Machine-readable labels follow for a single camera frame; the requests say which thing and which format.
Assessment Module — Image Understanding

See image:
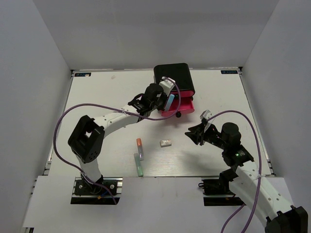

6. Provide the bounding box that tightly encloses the blue table label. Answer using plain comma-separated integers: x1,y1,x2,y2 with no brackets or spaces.
74,72,91,77
221,70,238,74

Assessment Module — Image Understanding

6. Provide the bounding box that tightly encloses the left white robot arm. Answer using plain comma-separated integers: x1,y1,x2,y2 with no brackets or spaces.
68,80,174,194

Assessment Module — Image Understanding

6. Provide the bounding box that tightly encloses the orange cap highlighter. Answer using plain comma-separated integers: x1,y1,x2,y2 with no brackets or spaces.
136,138,144,161

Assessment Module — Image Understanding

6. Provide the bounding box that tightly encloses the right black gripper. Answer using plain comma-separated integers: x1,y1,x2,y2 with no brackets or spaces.
185,122,228,150

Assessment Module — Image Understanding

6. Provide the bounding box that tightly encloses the green highlighter pen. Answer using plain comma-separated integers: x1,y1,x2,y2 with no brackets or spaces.
134,153,143,177

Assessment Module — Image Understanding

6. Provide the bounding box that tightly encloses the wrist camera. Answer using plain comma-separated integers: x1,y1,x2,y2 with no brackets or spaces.
200,110,214,132
159,77,175,96

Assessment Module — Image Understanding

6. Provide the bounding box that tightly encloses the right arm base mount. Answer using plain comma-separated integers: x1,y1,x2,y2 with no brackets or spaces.
198,169,244,206

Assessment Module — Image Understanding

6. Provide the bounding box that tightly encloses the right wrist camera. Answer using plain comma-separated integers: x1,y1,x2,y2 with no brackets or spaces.
200,110,214,132

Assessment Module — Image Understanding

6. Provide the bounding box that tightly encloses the left blue table label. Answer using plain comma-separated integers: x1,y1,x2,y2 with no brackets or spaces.
74,72,91,77

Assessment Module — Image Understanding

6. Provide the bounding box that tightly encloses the right blue table label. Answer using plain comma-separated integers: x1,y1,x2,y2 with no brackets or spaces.
221,70,238,74

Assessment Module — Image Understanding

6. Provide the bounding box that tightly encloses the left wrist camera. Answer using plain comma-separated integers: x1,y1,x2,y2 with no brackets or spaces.
159,77,175,96

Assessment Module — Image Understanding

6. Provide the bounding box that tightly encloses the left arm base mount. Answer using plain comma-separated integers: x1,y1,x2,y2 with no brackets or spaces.
70,177,123,205

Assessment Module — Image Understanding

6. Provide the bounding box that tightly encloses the pink drawer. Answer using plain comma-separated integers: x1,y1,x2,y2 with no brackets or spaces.
171,90,195,98
161,97,195,118

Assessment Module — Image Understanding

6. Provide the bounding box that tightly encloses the light blue glue stick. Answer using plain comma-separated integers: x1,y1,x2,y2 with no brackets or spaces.
164,94,175,112

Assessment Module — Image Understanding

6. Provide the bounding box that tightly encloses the white staples box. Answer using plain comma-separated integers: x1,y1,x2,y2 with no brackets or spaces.
160,139,172,148

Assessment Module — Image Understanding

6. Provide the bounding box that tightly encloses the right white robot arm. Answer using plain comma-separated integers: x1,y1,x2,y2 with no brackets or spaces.
185,122,308,233

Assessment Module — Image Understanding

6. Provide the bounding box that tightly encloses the black drawer cabinet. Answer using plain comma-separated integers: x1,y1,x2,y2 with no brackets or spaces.
153,63,195,92

